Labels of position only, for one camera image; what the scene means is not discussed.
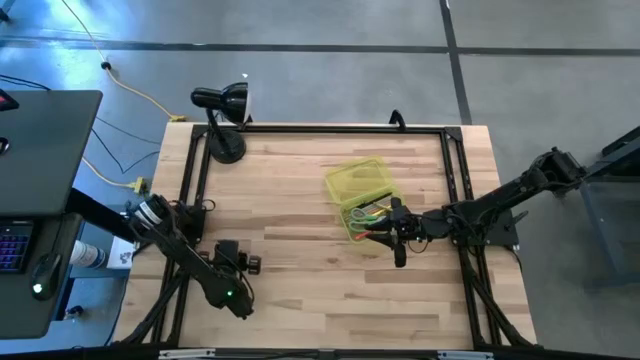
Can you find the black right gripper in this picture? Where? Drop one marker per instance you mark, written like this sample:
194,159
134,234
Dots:
425,225

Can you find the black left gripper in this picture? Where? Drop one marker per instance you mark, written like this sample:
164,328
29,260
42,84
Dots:
231,300

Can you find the red marker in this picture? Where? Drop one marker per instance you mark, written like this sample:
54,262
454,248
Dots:
364,235

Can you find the black pen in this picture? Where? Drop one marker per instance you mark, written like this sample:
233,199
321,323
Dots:
375,201

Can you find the yellow translucent supply box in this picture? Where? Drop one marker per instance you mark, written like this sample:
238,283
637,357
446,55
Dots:
357,175

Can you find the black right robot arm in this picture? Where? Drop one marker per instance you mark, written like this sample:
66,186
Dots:
500,195

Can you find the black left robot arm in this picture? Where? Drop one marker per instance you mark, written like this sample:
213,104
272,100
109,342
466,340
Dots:
175,240

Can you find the black desk lamp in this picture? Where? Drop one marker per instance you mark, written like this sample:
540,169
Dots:
227,147

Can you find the white printed paper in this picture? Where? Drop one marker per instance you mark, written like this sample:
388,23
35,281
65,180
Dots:
120,255

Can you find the black clamp hook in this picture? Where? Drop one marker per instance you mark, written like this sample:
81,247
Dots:
397,120

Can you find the black desk leg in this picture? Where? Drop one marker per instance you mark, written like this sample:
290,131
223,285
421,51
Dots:
95,210

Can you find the white paper cup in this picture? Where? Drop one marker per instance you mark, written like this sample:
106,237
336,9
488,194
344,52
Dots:
87,254

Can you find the black computer mouse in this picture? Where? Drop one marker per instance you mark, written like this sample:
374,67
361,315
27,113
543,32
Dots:
47,275

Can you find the black desk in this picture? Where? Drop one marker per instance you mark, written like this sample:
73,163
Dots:
50,150

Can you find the dark grey desk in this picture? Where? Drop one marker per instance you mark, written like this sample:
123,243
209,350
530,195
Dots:
30,320

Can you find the backlit black keyboard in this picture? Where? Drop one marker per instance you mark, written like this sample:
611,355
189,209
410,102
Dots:
15,245

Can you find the blue-grey metal cart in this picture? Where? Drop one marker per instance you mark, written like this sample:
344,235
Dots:
610,200

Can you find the black red desk device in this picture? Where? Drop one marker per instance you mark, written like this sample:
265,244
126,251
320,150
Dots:
7,100

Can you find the silver metal bracket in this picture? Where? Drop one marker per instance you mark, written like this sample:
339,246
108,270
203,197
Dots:
465,355
187,354

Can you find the black metal table frame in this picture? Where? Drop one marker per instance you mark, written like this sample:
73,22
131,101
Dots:
325,129

